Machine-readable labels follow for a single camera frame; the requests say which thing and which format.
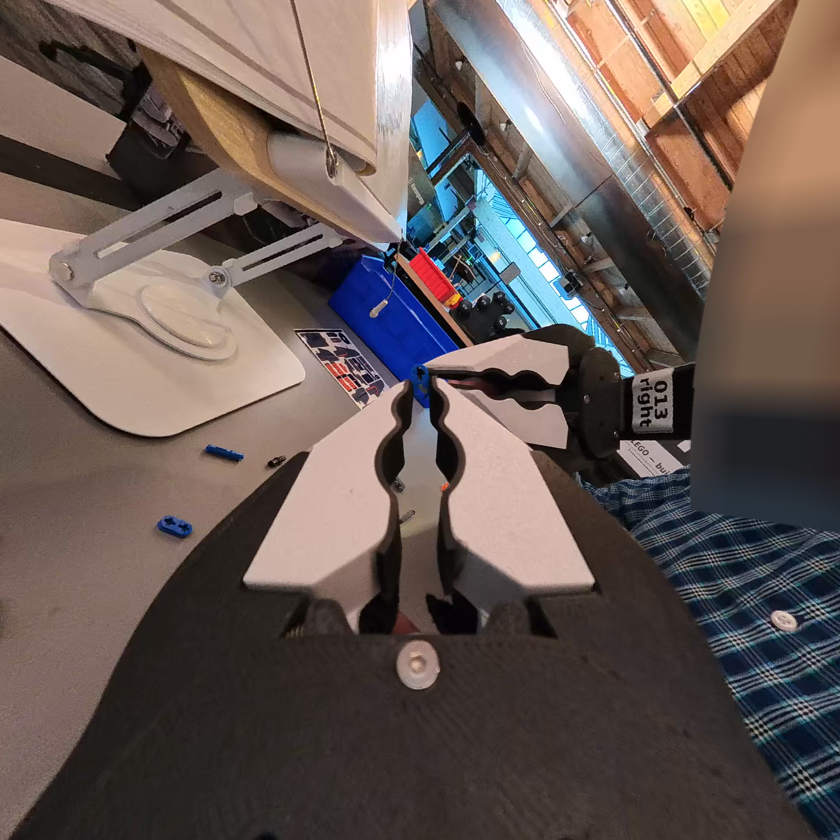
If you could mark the blue two-hole lego liftarm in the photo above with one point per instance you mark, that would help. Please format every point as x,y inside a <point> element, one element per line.
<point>174,525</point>
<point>418,374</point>

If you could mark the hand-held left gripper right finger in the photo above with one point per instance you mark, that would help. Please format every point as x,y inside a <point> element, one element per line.
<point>525,525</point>

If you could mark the grey metal air duct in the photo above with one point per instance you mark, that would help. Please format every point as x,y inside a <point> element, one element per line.
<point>558,151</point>

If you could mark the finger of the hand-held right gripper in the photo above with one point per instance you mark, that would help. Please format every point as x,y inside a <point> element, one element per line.
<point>525,354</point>
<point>538,426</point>

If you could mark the blue lego axle pin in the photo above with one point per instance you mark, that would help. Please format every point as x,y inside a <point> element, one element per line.
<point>223,453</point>

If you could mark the silver spiral air duct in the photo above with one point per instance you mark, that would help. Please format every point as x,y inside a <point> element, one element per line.
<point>663,210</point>

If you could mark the red storage bin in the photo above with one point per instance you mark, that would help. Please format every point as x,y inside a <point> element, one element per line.
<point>430,272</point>

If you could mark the blue red printed sheet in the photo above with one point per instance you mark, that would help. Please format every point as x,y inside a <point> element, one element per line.
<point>341,367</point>

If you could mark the black framed marker sign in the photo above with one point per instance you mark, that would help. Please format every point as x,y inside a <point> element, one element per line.
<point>649,456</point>

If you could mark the black dumbbell rack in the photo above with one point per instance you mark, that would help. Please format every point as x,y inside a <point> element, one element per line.
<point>485,312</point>

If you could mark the blue storage bin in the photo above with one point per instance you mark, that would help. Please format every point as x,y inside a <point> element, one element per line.
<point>394,321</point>

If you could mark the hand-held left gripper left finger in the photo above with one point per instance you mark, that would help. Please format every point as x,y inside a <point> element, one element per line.
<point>315,525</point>

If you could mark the person's plaid shirt torso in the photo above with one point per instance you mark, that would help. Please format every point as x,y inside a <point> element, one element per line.
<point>754,623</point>

